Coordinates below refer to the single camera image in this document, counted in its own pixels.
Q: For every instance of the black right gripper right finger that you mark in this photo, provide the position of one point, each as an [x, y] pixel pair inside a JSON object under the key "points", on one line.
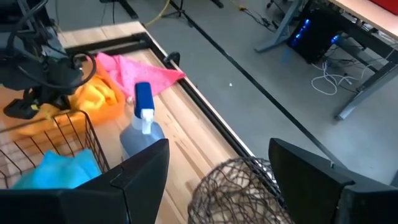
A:
{"points": [[317, 193]]}

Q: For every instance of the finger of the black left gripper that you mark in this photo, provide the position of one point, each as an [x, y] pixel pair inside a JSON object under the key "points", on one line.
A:
{"points": [[64, 102], [20, 109]]}

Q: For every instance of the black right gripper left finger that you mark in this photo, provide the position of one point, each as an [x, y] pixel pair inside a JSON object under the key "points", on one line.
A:
{"points": [[93, 202]]}

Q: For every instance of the yellow microfiber towel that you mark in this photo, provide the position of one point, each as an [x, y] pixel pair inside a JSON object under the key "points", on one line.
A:
{"points": [[93, 96]]}

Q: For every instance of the blue microfiber towel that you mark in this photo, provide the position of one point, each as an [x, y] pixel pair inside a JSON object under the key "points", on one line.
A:
{"points": [[59, 171]]}

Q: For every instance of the pink microfiber towel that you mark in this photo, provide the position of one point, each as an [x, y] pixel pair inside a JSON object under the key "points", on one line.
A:
{"points": [[136, 73]]}

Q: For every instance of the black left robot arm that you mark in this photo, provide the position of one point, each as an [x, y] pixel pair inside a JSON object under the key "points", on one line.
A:
{"points": [[28, 21]]}

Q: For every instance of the flat orange microfiber towel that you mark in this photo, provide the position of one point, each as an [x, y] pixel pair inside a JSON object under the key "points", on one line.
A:
{"points": [[109, 112]]}

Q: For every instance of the grey spray bottle blue nozzle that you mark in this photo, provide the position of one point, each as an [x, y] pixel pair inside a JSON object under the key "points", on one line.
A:
{"points": [[140, 140]]}

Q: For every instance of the grey table leg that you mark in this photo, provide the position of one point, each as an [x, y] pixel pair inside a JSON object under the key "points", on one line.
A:
{"points": [[363, 93], [286, 25]]}

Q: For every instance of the black computer tower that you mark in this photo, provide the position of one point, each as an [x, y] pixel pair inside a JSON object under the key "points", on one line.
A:
{"points": [[314, 37]]}

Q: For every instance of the light wooden table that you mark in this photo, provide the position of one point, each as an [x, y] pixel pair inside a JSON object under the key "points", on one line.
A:
{"points": [[367, 15]]}

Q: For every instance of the red storage box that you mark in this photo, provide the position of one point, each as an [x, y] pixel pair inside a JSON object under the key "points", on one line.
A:
{"points": [[385, 5]]}

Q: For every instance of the black frame clip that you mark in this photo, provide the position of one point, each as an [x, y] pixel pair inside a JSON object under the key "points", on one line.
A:
{"points": [[172, 57]]}

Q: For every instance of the black metal table frame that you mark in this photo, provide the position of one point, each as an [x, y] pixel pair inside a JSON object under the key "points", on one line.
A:
{"points": [[206, 110]]}

